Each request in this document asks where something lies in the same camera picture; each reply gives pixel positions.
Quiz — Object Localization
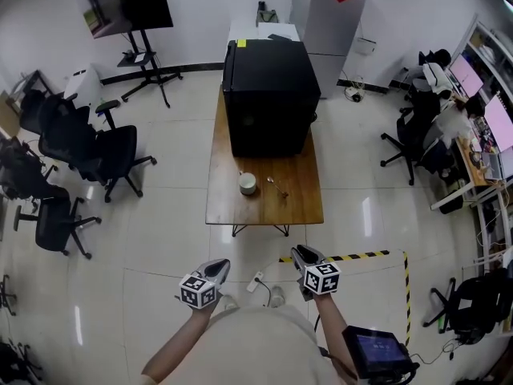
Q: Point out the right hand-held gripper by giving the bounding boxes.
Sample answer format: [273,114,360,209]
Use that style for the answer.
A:
[289,244,342,303]

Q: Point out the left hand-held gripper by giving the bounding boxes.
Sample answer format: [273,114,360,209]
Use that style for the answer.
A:
[173,257,232,310]

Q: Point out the metal spoon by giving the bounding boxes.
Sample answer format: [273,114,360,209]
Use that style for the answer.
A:
[265,176,291,198]

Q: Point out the white cup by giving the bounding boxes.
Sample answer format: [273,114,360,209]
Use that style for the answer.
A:
[238,170,258,197]

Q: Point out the person's right forearm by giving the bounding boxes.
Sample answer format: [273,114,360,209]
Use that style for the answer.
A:
[311,293,358,377]

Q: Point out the person's left forearm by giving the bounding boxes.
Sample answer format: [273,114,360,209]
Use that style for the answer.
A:
[139,305,214,381]

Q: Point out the person's right shoe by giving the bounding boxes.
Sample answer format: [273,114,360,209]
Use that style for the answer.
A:
[269,286,287,309]

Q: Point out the person's beige shirt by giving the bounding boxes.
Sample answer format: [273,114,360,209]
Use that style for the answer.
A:
[141,305,350,385]

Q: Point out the yellow black floor tape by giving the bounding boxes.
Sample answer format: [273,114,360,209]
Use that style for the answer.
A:
[278,249,413,347]

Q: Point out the black handheld screen device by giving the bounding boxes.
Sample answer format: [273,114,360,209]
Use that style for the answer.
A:
[341,324,421,381]

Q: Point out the black waste bin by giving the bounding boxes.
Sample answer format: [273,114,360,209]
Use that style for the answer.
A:
[438,180,466,216]

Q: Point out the black mini fridge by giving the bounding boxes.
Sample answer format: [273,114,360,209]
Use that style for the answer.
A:
[221,38,322,159]

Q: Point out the black mesh office chair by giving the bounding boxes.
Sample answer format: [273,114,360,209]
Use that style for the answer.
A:
[37,93,98,172]
[13,196,103,261]

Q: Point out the wooden top office desk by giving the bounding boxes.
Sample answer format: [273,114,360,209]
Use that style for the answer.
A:
[430,134,513,213]

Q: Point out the white metal shelf rack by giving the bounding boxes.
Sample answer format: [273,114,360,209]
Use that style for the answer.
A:
[460,182,513,280]

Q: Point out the silver laptop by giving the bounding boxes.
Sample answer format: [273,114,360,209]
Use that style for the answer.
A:
[479,149,509,181]

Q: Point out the tall white refrigerator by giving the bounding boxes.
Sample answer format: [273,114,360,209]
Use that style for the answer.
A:
[289,0,371,101]

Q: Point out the white air purifier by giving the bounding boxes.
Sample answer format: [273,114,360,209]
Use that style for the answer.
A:
[63,63,102,104]

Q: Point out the pink lit monitor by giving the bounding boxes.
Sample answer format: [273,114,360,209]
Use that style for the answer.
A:
[446,53,485,99]
[483,93,513,153]

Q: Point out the grey bag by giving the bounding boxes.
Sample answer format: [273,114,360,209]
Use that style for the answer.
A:
[255,0,281,26]

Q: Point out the large black screen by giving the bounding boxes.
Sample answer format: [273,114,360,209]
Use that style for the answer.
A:
[83,0,175,40]

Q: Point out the black wire table legs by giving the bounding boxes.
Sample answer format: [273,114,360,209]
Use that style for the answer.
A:
[231,222,291,238]

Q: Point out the black power cable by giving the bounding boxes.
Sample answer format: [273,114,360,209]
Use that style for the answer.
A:
[256,278,274,308]

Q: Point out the brown shoulder strap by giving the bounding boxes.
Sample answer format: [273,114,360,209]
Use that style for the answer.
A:
[317,346,358,381]

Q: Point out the white wall router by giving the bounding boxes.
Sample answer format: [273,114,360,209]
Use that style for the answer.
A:
[353,37,378,56]

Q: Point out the white wall shelf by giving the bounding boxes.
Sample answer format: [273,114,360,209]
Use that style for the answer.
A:
[463,13,513,107]

